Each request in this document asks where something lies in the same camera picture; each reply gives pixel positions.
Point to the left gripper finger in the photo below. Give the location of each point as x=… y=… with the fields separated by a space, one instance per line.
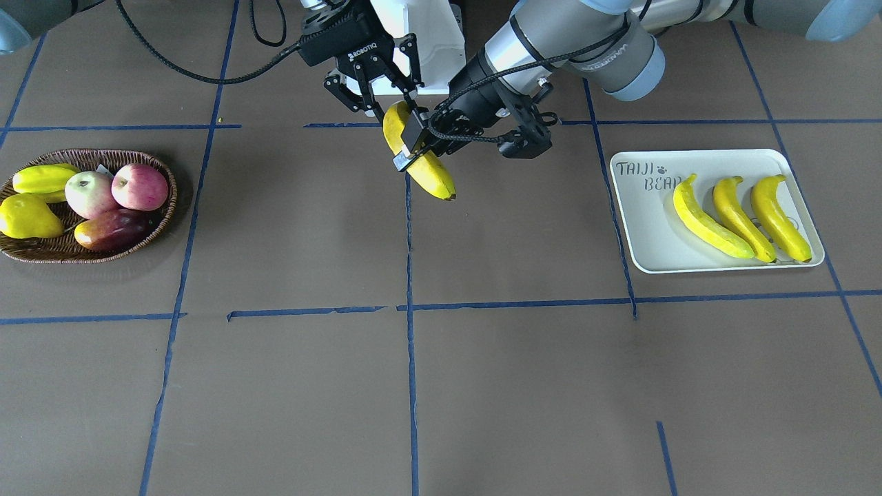
x=532 y=138
x=410 y=131

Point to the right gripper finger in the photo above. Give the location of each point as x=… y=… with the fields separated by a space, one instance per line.
x=335 y=83
x=409 y=82

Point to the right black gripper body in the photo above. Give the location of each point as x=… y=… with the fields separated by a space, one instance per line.
x=370 y=60

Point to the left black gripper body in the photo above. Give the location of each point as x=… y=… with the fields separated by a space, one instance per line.
x=477 y=95

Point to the yellow banana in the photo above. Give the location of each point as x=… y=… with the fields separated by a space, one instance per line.
x=775 y=221
x=705 y=227
x=425 y=169
x=734 y=218

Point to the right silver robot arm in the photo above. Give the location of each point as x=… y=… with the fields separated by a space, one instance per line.
x=25 y=21

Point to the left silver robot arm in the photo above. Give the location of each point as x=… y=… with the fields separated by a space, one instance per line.
x=614 y=43

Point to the brown wicker basket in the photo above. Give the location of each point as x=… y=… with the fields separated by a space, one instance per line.
x=65 y=249

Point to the white rectangular tray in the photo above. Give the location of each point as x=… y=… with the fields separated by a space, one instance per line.
x=644 y=182

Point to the pink red apple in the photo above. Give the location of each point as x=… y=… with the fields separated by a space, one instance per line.
x=139 y=187

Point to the red yellow mango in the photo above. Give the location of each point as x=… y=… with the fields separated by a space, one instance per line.
x=116 y=230

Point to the pale green apple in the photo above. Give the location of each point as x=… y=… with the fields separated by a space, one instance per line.
x=89 y=194

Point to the yellow starfruit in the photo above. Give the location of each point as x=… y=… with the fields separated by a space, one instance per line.
x=46 y=181

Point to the yellow lemon fruit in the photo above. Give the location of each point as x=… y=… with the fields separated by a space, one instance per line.
x=27 y=216

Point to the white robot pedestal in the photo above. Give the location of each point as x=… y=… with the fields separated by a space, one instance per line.
x=440 y=42

